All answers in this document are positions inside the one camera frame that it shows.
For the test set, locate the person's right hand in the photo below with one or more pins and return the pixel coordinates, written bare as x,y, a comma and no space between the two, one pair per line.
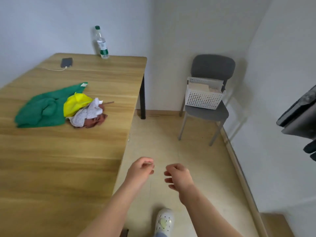
180,180

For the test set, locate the person's left hand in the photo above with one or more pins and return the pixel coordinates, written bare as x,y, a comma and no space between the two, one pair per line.
138,173

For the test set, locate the lilac dotted white cloth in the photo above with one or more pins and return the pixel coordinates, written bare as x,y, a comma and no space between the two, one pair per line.
87,113

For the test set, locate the white plastic basket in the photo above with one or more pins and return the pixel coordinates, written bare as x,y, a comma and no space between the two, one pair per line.
202,99

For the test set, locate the yellow cloth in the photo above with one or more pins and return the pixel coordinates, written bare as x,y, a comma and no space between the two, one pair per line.
75,104

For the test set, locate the small white towel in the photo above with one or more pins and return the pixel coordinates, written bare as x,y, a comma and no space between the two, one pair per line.
201,87

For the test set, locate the green cloth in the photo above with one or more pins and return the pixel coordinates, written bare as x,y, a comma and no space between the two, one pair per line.
39,108

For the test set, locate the person's left forearm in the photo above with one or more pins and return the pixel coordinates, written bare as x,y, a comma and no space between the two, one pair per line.
111,214

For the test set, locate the person's right forearm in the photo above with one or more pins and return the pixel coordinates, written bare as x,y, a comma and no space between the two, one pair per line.
207,217

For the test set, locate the person's white dotted slipper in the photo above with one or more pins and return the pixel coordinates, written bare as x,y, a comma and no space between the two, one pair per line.
164,222

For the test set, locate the wooden table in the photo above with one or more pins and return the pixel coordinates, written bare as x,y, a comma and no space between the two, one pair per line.
49,165

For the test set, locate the grey chair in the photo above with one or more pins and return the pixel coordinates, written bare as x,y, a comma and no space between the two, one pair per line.
212,65

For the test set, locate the dark grey curtain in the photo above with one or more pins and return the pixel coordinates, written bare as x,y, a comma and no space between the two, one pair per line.
300,120

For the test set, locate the clear green-label water bottle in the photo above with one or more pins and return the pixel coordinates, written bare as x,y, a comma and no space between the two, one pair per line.
102,44

